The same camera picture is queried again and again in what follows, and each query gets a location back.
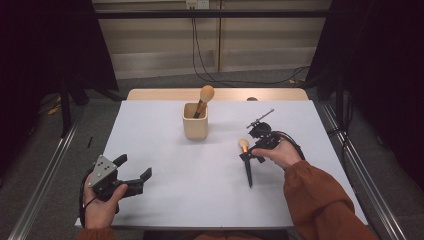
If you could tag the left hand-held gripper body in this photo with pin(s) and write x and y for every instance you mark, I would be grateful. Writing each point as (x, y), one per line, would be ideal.
(103, 171)

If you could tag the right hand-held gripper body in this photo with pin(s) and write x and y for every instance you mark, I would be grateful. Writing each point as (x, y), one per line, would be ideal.
(265, 131)

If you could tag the small makeup brush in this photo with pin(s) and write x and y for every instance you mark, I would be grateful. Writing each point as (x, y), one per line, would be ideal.
(248, 173)

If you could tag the beige square cup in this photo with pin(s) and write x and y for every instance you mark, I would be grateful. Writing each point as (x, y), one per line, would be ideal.
(195, 128)

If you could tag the large makeup brush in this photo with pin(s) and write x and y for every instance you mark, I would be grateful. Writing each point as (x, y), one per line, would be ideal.
(206, 94)

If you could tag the person's right hand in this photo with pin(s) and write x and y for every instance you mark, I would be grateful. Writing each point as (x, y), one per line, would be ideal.
(285, 155)

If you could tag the person's left hand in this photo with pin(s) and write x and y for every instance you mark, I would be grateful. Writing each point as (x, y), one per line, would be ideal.
(100, 213)

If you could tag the dark table grommet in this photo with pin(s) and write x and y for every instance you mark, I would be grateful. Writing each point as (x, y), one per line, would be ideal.
(252, 99)

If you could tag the white table sheet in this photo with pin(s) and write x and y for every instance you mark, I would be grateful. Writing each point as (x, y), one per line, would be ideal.
(200, 200)

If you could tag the black metal stand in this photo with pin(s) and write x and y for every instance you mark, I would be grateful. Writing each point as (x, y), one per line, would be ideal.
(65, 110)

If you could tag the wooden table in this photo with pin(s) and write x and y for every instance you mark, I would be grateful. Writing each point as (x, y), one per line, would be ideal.
(160, 94)

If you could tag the yellow strip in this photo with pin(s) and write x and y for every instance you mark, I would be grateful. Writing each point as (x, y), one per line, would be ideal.
(53, 110)

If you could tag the person's torso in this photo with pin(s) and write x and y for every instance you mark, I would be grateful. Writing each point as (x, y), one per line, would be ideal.
(230, 237)

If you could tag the black curtain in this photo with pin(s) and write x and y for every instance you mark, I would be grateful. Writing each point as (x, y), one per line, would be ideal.
(40, 50)
(383, 66)

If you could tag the black horizontal bar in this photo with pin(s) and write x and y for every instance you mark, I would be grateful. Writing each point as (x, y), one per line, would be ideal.
(150, 14)

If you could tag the aluminium rail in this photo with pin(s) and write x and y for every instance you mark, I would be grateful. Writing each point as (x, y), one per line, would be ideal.
(43, 180)
(370, 180)

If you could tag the white wall socket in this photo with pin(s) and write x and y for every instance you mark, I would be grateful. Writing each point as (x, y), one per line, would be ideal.
(197, 4)

